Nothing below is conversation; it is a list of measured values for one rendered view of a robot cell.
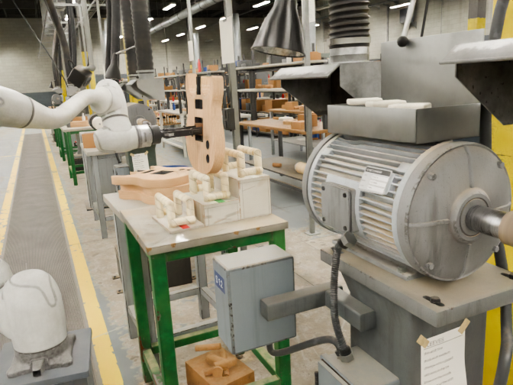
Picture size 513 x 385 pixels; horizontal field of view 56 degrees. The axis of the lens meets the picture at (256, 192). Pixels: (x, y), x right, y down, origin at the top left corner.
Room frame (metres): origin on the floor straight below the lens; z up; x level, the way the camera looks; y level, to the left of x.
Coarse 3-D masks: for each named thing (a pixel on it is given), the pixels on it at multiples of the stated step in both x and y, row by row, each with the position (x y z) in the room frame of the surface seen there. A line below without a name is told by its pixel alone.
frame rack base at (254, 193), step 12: (216, 180) 2.16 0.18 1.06; (228, 180) 2.03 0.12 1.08; (240, 180) 1.95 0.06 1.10; (252, 180) 1.97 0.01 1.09; (264, 180) 2.00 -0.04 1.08; (240, 192) 1.95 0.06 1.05; (252, 192) 1.97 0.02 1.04; (264, 192) 2.00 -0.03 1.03; (240, 204) 1.95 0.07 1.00; (252, 204) 1.97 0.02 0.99; (264, 204) 2.00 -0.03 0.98; (240, 216) 1.95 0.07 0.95; (252, 216) 1.97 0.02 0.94
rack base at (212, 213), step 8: (184, 192) 2.12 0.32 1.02; (200, 192) 2.10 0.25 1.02; (200, 200) 1.96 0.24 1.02; (224, 200) 1.93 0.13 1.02; (232, 200) 1.93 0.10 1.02; (184, 208) 2.10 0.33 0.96; (200, 208) 1.91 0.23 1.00; (208, 208) 1.88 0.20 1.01; (216, 208) 1.90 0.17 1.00; (224, 208) 1.91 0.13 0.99; (232, 208) 1.93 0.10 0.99; (200, 216) 1.92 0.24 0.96; (208, 216) 1.88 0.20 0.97; (216, 216) 1.90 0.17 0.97; (224, 216) 1.91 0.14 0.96; (232, 216) 1.93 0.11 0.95; (208, 224) 1.88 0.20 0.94; (216, 224) 1.90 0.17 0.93
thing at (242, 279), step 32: (224, 256) 1.02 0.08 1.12; (256, 256) 1.01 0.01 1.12; (288, 256) 1.00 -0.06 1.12; (224, 288) 0.96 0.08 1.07; (256, 288) 0.97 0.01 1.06; (288, 288) 1.00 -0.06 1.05; (224, 320) 0.97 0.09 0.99; (256, 320) 0.96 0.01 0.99; (288, 320) 1.00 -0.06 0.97; (288, 352) 0.99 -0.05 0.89
